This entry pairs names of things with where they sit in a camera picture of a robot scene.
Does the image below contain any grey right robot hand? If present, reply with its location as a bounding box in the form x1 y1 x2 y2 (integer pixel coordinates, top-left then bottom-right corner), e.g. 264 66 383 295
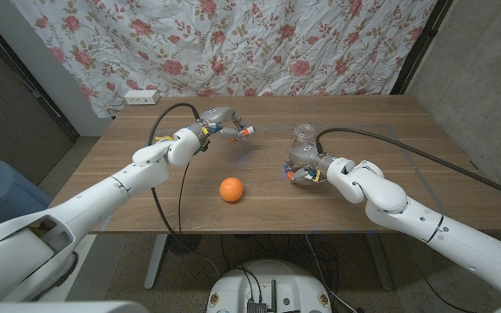
282 143 335 183

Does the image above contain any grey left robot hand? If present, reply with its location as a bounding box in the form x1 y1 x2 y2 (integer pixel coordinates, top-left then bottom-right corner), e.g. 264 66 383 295
187 106 252 154

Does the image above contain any clear glass jar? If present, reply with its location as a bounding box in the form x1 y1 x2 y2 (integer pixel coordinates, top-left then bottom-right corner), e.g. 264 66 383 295
291 123 319 148

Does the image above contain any orange fruit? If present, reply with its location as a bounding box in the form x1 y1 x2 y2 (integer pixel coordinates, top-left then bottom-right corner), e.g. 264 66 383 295
218 176 245 203

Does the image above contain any floral backdrop cloth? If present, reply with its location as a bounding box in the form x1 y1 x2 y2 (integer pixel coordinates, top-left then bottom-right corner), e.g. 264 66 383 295
13 0 438 119

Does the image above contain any white power strip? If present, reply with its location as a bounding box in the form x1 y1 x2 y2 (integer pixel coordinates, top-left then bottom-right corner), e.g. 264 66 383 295
124 89 161 106

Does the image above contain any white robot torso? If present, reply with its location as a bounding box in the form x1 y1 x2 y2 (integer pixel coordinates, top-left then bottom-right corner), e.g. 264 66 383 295
206 259 333 313

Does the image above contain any black round floor base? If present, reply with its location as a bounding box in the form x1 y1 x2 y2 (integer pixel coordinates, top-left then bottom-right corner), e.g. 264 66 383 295
166 233 203 256

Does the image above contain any grey table leg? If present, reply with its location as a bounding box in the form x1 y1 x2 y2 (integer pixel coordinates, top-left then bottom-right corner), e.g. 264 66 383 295
365 232 395 291

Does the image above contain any white table leg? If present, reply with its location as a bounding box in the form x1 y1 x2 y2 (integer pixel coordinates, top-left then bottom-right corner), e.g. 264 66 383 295
144 233 169 291

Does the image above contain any black backdrop stand pole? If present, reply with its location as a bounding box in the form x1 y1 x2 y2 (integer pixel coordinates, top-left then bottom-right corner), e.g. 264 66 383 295
390 0 454 96

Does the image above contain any blue plastic bin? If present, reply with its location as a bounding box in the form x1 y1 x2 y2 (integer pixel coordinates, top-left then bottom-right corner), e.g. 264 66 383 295
0 159 54 238

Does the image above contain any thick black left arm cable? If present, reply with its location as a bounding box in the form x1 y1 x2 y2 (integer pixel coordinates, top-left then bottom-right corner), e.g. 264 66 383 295
148 102 221 277

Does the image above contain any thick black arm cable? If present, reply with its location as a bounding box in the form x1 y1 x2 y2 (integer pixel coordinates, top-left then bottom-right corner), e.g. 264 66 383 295
148 102 221 277
315 127 501 205

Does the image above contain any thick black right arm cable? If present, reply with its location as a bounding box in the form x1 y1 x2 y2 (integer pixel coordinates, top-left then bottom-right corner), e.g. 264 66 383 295
315 127 501 205

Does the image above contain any white floor cable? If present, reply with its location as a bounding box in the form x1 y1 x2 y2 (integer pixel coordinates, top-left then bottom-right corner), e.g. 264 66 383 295
304 234 358 313

